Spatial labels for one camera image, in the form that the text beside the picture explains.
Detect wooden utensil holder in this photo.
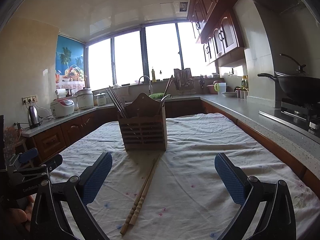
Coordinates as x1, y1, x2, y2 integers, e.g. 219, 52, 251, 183
118, 93, 168, 152

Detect small white cooker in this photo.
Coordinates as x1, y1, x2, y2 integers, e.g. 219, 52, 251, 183
96, 93, 107, 106

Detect wooden dish rack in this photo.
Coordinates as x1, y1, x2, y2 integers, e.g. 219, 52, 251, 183
173, 68, 194, 92

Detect black wok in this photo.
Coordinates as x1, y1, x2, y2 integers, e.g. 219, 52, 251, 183
257, 53, 320, 103

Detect wall power socket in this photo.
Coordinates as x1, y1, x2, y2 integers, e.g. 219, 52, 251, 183
22, 95, 38, 105

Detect white jug green lid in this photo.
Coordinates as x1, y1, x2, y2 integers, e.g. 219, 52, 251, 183
214, 82, 227, 95

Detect paper towel roll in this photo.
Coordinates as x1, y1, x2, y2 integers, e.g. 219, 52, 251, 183
56, 88, 67, 99

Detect wooden chopstick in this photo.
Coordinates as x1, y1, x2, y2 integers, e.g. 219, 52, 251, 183
129, 156, 160, 225
120, 159, 156, 235

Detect wooden wall cabinets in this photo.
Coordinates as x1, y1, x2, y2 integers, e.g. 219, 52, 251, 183
187, 0, 245, 67

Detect gas stove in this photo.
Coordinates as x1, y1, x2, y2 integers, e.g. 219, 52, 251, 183
259, 99, 319, 143

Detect yellow oil bottle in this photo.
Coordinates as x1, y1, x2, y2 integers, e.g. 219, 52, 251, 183
241, 75, 248, 90

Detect fruit picture poster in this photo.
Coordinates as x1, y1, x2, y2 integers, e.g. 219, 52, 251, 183
55, 35, 85, 93

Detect pink basin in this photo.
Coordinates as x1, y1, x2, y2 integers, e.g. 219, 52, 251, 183
207, 80, 221, 94

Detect floral white tablecloth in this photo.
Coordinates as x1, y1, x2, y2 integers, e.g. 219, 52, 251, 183
51, 114, 319, 239

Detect green dish basket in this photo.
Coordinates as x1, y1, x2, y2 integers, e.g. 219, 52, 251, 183
149, 93, 172, 100

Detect white slow cooker pot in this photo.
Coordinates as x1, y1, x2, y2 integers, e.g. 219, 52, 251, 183
76, 88, 94, 110

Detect person's left hand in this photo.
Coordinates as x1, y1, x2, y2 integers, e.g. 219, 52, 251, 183
4, 196, 35, 232

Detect chrome sink faucet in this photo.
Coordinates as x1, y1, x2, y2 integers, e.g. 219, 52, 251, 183
138, 75, 153, 95

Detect white red rice cooker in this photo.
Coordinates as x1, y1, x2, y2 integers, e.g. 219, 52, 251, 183
50, 98, 75, 118

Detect steel electric kettle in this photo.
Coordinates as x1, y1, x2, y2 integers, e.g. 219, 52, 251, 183
28, 105, 42, 129

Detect metal spoon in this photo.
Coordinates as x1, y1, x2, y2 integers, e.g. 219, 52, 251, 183
159, 94, 171, 112

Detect long bamboo chopstick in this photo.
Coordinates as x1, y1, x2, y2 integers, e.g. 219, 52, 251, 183
163, 75, 174, 98

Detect bowl of food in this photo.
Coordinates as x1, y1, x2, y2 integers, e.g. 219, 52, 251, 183
222, 92, 237, 98

